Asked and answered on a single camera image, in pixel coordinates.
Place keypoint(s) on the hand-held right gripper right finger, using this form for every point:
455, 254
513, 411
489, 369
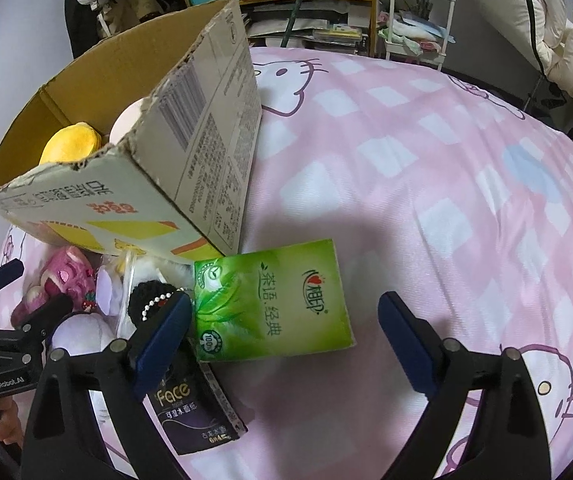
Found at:
409, 345

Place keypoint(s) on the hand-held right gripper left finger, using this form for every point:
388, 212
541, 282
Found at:
164, 340

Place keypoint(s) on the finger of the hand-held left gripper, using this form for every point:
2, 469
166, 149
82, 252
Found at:
49, 312
2, 272

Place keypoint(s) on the pale purple plush toy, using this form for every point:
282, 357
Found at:
79, 332

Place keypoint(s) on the pink plush toy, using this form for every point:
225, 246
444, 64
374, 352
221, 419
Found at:
64, 275

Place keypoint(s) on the black crocheted charm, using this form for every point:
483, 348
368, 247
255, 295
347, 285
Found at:
147, 302

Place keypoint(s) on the dark purple tissue pack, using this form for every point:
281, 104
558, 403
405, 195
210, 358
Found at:
194, 410

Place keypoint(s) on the green tissue pack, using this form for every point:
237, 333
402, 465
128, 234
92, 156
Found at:
271, 305

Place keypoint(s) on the yellow plush toy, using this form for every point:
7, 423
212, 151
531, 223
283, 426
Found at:
71, 142

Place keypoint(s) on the brown cardboard box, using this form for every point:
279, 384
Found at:
206, 125

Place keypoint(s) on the person's left hand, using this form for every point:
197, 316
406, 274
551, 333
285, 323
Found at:
9, 420

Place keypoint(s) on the pink checked printed blanket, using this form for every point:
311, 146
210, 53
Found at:
416, 185

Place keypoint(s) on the black coat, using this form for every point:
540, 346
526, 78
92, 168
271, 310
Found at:
74, 25

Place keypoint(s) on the beige coat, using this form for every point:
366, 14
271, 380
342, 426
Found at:
131, 7

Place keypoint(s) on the stack of books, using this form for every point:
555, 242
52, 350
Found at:
306, 30

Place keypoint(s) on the white trolley cart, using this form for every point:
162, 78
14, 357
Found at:
450, 15

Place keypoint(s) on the cream padded chair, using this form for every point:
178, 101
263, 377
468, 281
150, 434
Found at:
506, 5

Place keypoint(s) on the green pole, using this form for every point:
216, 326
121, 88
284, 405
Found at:
299, 5

